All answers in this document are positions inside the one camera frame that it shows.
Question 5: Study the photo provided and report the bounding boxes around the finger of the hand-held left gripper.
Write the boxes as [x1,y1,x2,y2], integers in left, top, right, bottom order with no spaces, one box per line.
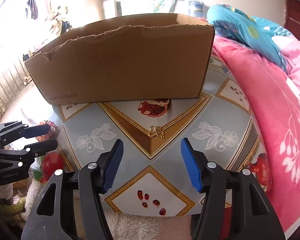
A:
[0,139,58,171]
[0,121,51,148]

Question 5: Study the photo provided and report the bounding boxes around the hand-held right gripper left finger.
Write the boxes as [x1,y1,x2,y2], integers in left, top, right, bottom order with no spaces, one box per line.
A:
[21,139,124,240]

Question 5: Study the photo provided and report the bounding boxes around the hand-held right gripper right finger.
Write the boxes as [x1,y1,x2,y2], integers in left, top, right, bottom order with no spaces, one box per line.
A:
[180,137,287,240]

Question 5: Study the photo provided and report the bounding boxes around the pink bead bracelet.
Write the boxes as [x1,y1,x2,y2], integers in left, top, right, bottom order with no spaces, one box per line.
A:
[37,121,58,142]

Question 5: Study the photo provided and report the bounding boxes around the gold heart pendant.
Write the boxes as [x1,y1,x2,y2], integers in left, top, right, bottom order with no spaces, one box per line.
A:
[148,125,165,138]

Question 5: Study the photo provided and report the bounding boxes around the large torn cardboard box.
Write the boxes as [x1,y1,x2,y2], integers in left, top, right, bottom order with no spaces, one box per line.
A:
[24,12,215,105]

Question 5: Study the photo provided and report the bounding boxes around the person's left hand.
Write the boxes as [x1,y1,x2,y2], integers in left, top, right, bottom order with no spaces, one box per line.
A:
[0,182,15,201]

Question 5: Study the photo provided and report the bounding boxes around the green plush cloth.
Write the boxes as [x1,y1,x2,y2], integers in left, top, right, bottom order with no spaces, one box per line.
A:
[0,196,27,214]

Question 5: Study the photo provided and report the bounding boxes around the fruit printed tablecloth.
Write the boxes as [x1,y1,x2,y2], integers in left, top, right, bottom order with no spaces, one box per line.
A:
[39,52,273,217]

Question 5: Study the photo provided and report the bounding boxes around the metal balcony railing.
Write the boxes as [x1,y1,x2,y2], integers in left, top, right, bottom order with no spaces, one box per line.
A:
[0,52,38,115]

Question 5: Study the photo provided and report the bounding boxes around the white fleece cloth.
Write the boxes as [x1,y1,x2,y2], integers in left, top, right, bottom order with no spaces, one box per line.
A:
[25,177,205,240]

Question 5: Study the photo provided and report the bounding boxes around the pink floral blanket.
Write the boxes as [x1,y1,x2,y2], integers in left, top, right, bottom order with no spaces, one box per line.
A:
[210,27,300,240]

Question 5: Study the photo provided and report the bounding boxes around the pile of clothes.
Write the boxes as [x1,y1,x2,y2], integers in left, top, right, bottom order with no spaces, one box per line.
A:
[46,5,73,34]

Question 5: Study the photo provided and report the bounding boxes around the hanging dark clothes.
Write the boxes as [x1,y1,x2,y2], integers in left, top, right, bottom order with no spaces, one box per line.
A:
[25,0,39,20]

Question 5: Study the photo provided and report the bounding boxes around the white rectangular panel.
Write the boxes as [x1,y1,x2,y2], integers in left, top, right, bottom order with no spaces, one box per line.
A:
[103,0,122,19]

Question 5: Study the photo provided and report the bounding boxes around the blue printed quilt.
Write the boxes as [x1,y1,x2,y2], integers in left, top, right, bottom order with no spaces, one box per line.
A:
[207,4,294,74]

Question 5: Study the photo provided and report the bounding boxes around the blue water jug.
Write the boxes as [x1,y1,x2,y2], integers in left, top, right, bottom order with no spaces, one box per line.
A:
[188,0,205,17]

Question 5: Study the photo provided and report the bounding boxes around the brown wooden door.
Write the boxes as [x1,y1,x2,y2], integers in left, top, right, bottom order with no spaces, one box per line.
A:
[284,0,300,43]

